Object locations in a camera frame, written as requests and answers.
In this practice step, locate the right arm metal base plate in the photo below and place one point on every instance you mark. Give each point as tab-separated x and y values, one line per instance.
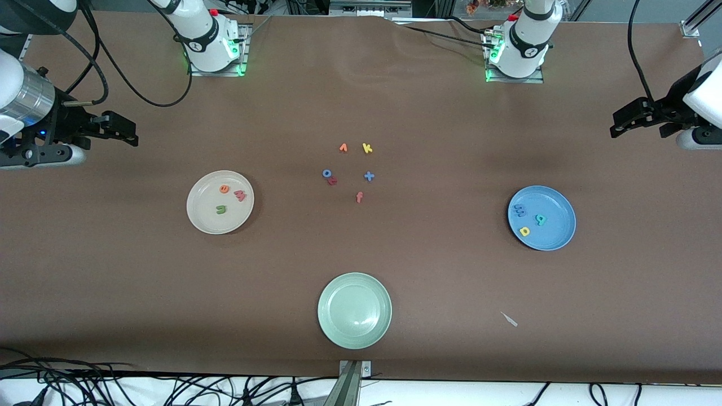
246	53

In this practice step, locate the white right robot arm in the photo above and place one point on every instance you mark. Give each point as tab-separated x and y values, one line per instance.
203	39

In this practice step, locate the teal foam letter q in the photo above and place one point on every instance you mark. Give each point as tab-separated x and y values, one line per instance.
542	223

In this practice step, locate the blue round plate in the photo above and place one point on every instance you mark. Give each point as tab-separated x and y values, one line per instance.
555	203

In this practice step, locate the aluminium table edge profile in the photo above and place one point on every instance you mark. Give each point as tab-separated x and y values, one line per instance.
25	46

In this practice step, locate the grey metal mounting bracket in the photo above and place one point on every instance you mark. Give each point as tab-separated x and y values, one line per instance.
347	389

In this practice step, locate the blue foam letter m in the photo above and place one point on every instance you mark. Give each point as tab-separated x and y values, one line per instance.
520	211

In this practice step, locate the small orange object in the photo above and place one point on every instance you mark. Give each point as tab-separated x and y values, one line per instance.
472	7

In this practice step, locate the pink foam letter w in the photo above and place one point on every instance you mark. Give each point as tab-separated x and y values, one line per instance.
240	195

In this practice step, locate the small white paper scrap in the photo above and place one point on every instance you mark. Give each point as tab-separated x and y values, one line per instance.
509	320

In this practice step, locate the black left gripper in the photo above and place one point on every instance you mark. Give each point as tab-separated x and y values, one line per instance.
669	109

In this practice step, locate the green round plate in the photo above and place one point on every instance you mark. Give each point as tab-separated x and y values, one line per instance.
354	311

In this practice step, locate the aluminium profile corner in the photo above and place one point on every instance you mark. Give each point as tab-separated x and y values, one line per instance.
696	20

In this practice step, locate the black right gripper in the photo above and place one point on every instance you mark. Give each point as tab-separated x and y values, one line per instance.
65	121

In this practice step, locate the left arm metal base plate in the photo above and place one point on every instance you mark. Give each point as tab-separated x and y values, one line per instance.
516	80

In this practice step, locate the beige round plate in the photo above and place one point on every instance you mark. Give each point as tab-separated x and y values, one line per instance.
214	223

